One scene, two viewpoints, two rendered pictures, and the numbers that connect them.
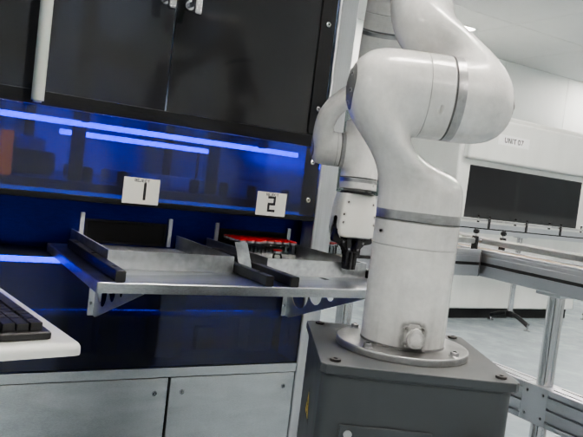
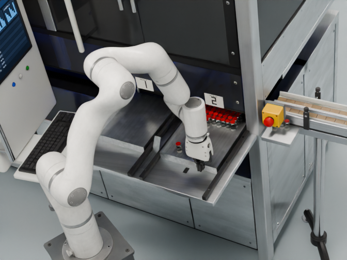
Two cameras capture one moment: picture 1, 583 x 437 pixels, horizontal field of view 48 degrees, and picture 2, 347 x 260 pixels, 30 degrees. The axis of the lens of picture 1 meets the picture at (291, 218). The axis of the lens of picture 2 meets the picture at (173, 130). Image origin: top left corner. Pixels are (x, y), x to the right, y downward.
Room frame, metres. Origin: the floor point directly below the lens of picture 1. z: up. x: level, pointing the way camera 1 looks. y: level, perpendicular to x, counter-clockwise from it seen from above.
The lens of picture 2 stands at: (0.69, -1.77, 2.71)
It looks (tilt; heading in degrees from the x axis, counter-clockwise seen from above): 41 degrees down; 67
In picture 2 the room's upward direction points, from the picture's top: 11 degrees counter-clockwise
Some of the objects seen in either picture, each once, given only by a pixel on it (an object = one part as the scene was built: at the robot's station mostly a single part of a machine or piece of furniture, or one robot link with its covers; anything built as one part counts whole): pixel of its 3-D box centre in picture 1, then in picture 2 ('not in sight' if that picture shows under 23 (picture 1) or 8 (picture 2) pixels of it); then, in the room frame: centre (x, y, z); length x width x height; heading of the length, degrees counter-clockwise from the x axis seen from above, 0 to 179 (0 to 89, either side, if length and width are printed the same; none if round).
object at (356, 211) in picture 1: (354, 212); (198, 145); (1.48, -0.14, 1.03); 0.10 x 0.08 x 0.11; 120
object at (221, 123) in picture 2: (265, 248); (216, 121); (1.68, 0.06, 0.91); 0.18 x 0.02 x 0.05; 120
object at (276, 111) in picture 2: not in sight; (273, 114); (1.83, -0.15, 1.00); 0.08 x 0.07 x 0.07; 30
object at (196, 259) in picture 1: (147, 249); (139, 117); (1.43, 0.30, 0.90); 0.34 x 0.26 x 0.04; 30
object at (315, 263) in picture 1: (281, 257); (207, 135); (1.60, 0.01, 0.90); 0.34 x 0.26 x 0.04; 30
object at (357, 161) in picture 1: (360, 149); (193, 115); (1.49, -0.13, 1.17); 0.09 x 0.08 x 0.13; 94
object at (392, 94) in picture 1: (405, 135); (62, 186); (0.94, -0.15, 1.16); 0.19 x 0.12 x 0.24; 94
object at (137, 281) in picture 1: (229, 270); (164, 142); (1.46, 0.12, 0.87); 0.70 x 0.48 x 0.02; 120
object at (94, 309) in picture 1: (115, 303); not in sight; (1.32, 0.33, 0.80); 0.34 x 0.03 x 0.13; 30
